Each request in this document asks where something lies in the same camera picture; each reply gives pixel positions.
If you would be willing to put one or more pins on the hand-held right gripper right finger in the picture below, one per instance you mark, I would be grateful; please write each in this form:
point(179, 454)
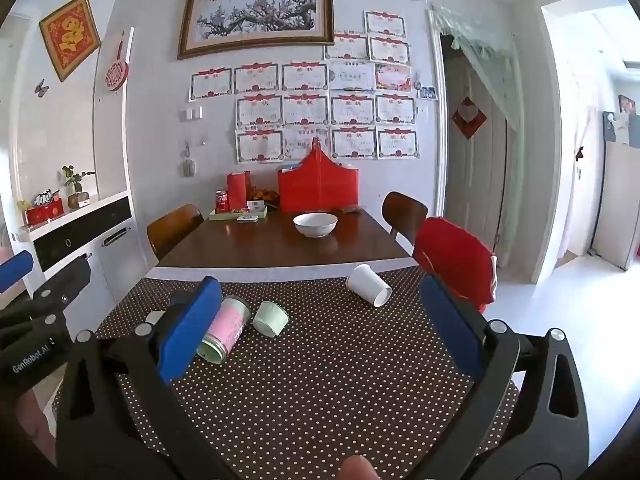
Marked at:
point(452, 332)

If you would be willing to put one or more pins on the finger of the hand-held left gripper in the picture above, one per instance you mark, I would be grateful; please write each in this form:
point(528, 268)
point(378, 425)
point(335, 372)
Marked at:
point(65, 285)
point(15, 270)

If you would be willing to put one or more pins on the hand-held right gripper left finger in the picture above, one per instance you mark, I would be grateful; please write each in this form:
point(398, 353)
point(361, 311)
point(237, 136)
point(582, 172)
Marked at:
point(189, 332)

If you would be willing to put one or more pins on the pink cylindrical cup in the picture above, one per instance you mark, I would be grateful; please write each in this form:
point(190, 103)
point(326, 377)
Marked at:
point(227, 329)

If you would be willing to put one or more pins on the pale green cup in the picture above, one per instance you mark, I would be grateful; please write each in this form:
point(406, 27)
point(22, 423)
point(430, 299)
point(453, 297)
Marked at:
point(270, 317)

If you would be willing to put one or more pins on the white paper cup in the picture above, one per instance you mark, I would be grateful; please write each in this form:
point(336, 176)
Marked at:
point(367, 284)

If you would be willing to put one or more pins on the person's right hand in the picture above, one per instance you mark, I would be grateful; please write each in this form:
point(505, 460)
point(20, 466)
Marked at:
point(357, 469)

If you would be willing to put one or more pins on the white sideboard cabinet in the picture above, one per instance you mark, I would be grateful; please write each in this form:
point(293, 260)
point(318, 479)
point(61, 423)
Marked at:
point(85, 232)

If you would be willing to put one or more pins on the red tin box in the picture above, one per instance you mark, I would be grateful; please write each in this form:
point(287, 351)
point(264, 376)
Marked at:
point(44, 212)

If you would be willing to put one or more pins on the red chair cover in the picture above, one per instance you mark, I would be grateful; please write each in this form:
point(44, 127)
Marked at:
point(455, 260)

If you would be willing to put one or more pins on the small potted plant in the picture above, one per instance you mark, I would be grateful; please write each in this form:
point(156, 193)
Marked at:
point(76, 185)

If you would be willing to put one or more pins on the brown wooden chair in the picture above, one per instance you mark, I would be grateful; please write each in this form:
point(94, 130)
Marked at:
point(402, 212)
point(175, 227)

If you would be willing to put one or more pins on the green tray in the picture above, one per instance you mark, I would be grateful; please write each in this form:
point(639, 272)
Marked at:
point(225, 216)

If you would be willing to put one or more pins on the white remote control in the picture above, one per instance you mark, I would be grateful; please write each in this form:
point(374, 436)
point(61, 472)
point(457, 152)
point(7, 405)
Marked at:
point(247, 219)

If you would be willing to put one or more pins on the red soda can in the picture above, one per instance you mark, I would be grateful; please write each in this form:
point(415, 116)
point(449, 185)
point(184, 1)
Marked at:
point(222, 201)

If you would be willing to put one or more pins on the brown polka dot tablecloth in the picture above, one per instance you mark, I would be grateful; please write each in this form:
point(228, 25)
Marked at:
point(325, 385)

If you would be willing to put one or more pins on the white door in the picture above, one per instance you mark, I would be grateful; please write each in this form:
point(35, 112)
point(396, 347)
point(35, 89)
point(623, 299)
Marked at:
point(475, 185)

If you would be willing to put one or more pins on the small red gift box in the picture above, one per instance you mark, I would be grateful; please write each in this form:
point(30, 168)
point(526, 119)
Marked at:
point(238, 190)

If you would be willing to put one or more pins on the pile of oranges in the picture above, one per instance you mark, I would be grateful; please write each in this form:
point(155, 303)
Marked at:
point(264, 194)

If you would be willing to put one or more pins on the white ceramic bowl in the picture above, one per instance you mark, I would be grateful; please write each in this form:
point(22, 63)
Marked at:
point(315, 224)

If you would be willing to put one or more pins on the grey hanging pouch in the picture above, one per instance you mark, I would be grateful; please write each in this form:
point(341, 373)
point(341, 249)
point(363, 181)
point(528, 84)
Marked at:
point(189, 166)

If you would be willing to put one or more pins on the large red gift bag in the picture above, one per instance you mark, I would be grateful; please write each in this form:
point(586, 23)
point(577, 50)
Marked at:
point(320, 185)

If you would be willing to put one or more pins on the red diamond door decoration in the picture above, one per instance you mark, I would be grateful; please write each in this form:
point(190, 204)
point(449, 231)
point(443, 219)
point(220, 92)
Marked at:
point(469, 117)

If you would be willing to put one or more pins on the round red hanging ornament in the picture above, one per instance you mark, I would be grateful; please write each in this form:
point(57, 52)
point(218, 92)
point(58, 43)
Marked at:
point(116, 75)

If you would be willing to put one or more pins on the green lace door curtain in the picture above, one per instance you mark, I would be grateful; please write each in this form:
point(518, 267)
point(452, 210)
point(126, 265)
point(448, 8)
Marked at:
point(505, 110)

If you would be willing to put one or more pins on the red and gold framed picture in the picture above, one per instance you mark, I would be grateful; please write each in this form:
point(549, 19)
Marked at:
point(70, 37)

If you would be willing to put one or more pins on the framed blossom painting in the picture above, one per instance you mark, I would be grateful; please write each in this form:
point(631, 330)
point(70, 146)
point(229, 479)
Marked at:
point(257, 15)

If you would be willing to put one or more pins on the butterfly wall decal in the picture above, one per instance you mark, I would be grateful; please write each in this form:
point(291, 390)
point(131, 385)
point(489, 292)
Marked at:
point(40, 88)

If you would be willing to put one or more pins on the white light switch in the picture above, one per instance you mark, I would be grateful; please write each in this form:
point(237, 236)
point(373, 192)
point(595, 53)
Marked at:
point(193, 113)

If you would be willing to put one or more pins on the small wall photo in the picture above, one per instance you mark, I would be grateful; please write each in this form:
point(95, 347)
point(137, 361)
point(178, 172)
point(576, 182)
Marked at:
point(427, 93)

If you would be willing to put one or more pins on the group of wall certificates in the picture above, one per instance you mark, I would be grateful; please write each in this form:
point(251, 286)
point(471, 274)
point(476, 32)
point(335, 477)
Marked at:
point(305, 110)

